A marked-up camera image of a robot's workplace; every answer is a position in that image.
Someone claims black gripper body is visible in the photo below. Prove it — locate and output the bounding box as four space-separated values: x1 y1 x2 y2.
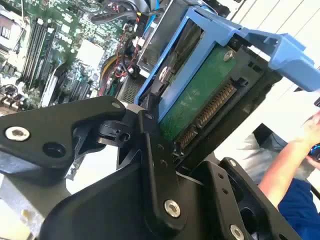
39 161 219 240

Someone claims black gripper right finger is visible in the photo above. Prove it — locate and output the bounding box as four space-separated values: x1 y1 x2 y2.
191 156 303 240

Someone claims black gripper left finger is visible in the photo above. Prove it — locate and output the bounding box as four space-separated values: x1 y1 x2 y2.
0 84 188 238

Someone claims round black tool blue ring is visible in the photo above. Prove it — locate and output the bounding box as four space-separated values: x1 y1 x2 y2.
307 142 320 164

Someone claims blue disk wire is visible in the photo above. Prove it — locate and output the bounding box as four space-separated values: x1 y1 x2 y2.
146 0 162 35

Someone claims person's hand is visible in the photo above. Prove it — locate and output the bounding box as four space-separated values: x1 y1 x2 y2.
301 113 320 171

